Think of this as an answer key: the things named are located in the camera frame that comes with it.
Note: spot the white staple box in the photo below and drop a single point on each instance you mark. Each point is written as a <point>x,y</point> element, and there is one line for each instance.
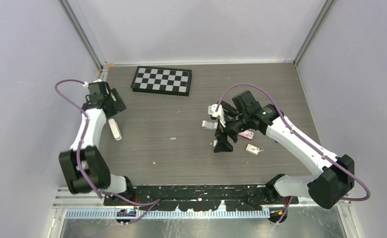
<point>252,149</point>

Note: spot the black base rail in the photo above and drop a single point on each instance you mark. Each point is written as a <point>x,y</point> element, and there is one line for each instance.
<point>203,197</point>

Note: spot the open staple box upper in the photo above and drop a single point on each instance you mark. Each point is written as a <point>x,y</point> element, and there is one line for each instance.
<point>209,125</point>

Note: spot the white stapler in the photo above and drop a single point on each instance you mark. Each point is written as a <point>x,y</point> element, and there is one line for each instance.
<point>115,129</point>

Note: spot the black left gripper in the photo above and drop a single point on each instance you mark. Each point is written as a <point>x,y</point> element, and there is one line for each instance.
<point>118,106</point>

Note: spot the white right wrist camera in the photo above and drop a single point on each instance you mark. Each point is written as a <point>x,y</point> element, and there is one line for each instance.
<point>216,112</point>

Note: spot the slotted cable duct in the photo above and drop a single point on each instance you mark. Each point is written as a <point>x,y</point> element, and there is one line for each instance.
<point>128,213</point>

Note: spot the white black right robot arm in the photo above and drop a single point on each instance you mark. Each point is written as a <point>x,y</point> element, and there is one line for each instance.
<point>331,175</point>

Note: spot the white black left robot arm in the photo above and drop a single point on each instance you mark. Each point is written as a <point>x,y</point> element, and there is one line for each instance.
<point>83,166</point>

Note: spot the black white chessboard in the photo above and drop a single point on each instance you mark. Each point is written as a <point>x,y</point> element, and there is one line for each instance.
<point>160,80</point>

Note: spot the red staple box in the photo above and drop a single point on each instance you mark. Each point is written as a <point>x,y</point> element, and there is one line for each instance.
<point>247,134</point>

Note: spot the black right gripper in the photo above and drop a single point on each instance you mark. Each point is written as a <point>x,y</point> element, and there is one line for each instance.
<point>222,144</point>

